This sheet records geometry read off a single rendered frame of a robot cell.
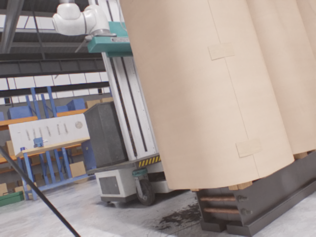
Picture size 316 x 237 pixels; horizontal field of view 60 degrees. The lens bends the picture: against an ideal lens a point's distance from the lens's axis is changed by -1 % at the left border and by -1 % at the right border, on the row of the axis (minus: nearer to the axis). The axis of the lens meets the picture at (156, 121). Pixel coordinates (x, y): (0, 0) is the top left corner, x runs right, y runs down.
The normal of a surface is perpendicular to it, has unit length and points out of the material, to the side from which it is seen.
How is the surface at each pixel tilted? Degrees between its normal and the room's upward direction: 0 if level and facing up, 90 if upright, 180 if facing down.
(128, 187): 90
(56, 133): 90
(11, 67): 90
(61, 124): 90
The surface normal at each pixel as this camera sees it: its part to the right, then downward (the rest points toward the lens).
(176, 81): -0.78, 0.16
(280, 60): -0.11, -0.05
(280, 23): 0.27, -0.14
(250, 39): 0.57, -0.22
